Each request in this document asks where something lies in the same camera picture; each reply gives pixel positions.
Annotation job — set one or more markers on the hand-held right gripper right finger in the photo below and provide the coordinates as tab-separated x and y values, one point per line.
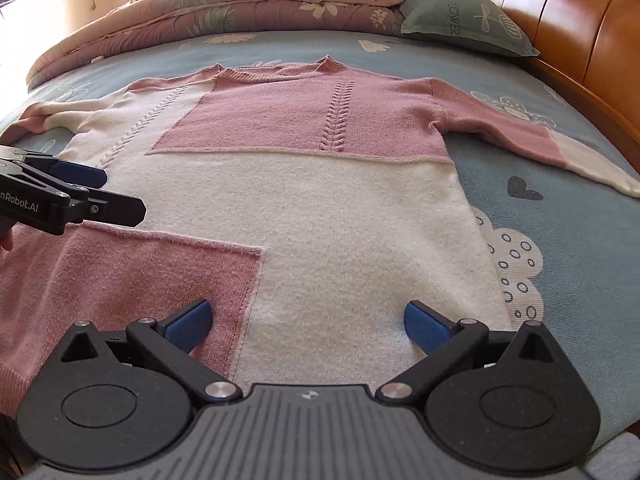
425	330

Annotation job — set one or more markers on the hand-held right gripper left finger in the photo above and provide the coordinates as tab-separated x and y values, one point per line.
192	326

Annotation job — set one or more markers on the grey-green flower print pillow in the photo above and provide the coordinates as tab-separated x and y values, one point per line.
450	20

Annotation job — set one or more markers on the person's left hand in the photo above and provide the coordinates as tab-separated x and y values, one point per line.
5	241

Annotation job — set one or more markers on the folded pink floral quilt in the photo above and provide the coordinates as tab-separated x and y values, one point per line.
225	10

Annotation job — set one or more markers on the pink and white knit sweater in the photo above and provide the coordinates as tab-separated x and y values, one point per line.
325	210

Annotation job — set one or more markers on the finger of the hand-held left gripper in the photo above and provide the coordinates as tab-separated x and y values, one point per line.
115	212
82	175

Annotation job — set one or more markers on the wooden headboard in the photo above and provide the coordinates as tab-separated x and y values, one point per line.
575	20

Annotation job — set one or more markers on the bed with blue floral sheet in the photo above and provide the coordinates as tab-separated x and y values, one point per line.
550	220

